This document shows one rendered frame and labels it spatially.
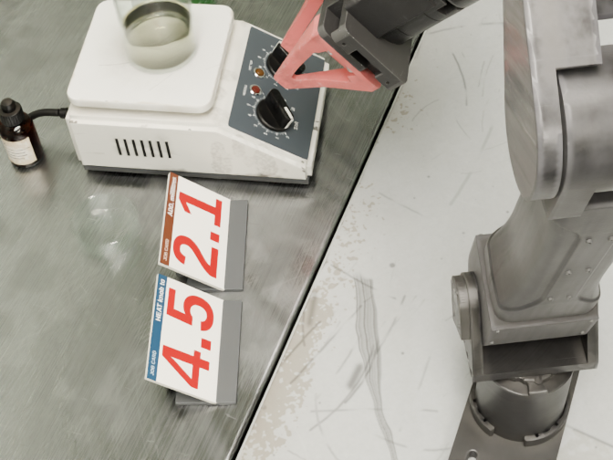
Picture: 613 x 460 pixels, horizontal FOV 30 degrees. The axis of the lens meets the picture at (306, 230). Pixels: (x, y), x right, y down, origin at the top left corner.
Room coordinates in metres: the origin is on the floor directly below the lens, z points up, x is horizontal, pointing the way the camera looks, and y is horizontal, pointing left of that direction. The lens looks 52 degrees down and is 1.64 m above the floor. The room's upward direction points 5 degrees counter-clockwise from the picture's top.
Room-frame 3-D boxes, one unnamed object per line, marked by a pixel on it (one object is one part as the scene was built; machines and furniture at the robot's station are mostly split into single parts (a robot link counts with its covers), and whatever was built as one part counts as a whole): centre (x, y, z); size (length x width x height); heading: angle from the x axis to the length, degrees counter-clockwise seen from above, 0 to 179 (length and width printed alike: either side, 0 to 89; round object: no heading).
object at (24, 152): (0.68, 0.24, 0.93); 0.03 x 0.03 x 0.07
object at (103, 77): (0.70, 0.11, 0.98); 0.12 x 0.12 x 0.01; 78
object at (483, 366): (0.40, -0.14, 1.00); 0.09 x 0.06 x 0.06; 91
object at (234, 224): (0.56, 0.08, 0.92); 0.09 x 0.06 x 0.04; 175
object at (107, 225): (0.58, 0.16, 0.91); 0.06 x 0.06 x 0.02
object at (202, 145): (0.70, 0.09, 0.94); 0.22 x 0.13 x 0.08; 78
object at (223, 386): (0.46, 0.09, 0.92); 0.09 x 0.06 x 0.04; 175
